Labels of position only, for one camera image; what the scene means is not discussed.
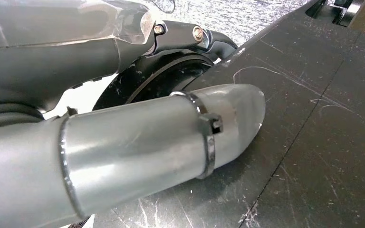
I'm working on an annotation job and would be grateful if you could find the black round robot joint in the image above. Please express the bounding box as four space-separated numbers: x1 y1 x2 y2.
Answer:
93 52 215 111

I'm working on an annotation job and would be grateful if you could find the black scratched robot leg panel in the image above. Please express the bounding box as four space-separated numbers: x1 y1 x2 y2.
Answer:
91 0 365 228

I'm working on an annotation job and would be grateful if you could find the thin black floor cable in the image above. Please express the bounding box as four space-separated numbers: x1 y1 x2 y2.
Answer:
144 0 177 14

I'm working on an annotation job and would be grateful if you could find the black braided cable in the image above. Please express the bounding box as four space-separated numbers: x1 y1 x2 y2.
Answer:
67 215 92 228

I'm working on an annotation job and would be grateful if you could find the black robot leg linkage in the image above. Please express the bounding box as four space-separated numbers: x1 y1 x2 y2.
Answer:
305 0 365 35

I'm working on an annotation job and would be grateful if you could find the black cable tie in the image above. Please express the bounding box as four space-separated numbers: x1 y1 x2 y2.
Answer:
169 90 224 180
58 106 87 220

